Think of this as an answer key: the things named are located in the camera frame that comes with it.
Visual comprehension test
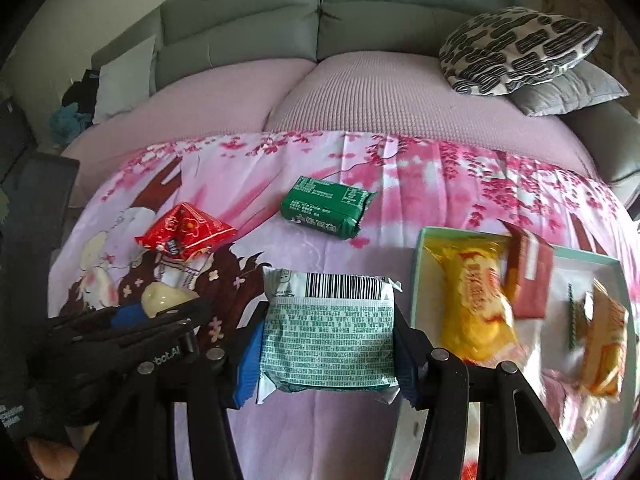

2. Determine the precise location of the yellow bread snack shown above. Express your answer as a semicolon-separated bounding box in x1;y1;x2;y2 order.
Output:
424;236;518;363

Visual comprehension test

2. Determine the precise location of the light green barcode snack pack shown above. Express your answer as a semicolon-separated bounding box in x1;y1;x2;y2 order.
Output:
257;268;402;404

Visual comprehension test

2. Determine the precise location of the red brown wafer packet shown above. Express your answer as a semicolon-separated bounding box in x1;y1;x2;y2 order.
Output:
502;220;554;320

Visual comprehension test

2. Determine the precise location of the pink barcode snack pack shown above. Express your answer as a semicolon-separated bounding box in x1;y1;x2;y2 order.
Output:
541;370;608;453

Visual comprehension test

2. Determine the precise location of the orange yellow chip bag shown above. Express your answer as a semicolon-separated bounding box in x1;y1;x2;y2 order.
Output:
579;280;628;403

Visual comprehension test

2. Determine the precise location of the green round cookie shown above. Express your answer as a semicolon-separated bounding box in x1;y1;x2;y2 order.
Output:
567;284;593;350

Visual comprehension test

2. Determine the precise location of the person's hand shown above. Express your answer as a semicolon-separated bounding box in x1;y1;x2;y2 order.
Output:
27;422;99;480

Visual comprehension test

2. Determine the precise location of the small white round pastry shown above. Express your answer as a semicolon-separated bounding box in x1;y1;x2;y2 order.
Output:
141;282;198;318

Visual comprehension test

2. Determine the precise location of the pink cartoon print blanket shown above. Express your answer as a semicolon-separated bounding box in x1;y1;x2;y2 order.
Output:
49;131;639;479

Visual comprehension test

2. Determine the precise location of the red triangular snack pack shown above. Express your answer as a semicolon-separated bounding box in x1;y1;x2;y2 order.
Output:
136;203;236;262

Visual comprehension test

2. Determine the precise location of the dark green snack pack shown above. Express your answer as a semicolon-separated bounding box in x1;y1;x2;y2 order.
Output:
280;177;375;240

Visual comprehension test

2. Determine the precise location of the white tray with green rim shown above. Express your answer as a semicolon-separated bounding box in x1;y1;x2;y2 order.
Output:
410;226;639;479

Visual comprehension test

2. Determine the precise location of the teal cloth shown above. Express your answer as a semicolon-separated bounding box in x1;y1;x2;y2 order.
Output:
49;102;92;146

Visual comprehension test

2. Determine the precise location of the light grey cushion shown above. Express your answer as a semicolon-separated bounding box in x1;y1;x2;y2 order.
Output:
93;36;156;125

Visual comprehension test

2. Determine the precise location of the pink knitted sofa cover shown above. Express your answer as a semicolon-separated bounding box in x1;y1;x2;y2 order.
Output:
63;51;597;208

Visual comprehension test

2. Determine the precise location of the grey sofa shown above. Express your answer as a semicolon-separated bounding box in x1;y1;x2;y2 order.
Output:
89;0;640;212

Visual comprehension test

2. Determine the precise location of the black white patterned pillow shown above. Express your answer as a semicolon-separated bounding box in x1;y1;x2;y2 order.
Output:
438;6;603;96

